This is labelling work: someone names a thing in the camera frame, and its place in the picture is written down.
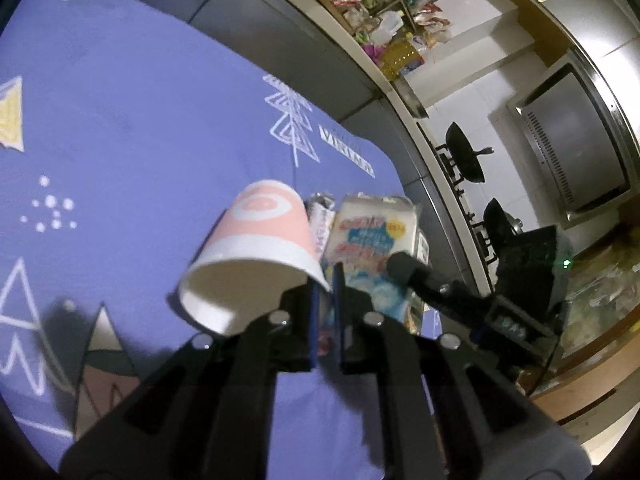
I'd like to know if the white blue snack packet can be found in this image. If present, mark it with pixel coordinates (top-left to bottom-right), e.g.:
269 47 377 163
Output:
322 193 430 334

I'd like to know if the black wok near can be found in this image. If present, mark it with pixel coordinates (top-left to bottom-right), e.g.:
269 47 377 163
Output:
483 198 524 252

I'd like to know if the black wok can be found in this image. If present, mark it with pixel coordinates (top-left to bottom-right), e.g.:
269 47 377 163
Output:
446 122 495 185
483 198 524 252

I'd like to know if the black wok far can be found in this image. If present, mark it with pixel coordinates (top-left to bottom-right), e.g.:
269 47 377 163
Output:
446 122 495 185

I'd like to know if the pink white paper cup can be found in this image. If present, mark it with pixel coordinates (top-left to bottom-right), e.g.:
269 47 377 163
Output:
178 180 330 336

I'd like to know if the silver foil wrapper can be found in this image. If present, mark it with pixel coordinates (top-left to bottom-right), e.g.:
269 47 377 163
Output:
306 193 336 260

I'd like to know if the steel range hood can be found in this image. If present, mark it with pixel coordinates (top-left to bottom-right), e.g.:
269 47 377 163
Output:
508 56 637 226

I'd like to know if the purple patterned table mat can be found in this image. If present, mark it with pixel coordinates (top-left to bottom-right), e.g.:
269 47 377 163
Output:
1 0 401 479

